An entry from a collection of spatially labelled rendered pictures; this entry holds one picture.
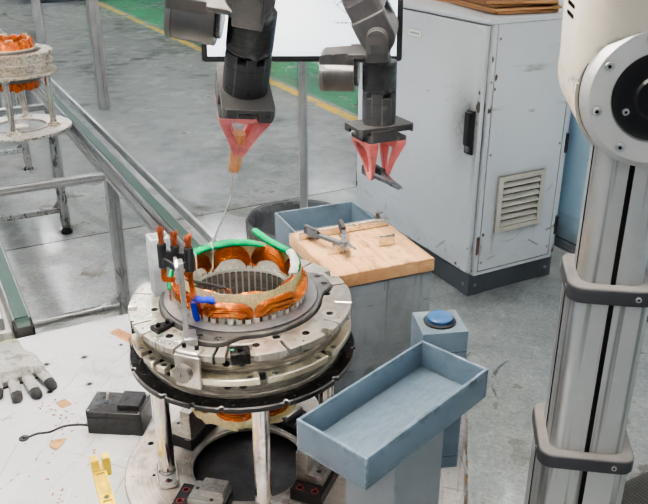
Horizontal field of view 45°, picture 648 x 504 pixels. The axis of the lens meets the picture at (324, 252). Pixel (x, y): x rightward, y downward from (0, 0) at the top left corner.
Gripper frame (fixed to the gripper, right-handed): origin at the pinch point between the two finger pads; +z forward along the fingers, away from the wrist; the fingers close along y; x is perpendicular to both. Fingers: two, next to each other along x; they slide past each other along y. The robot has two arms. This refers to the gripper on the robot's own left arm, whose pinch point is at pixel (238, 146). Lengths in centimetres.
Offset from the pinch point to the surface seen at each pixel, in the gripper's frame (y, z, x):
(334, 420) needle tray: 30.7, 19.1, 10.6
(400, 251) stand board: -8.8, 27.9, 31.4
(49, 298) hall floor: -168, 208, -49
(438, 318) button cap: 11.2, 22.7, 31.1
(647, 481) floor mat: -18, 133, 137
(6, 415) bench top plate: -4, 63, -36
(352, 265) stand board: -5.1, 27.4, 21.9
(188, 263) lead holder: 13.2, 8.6, -6.9
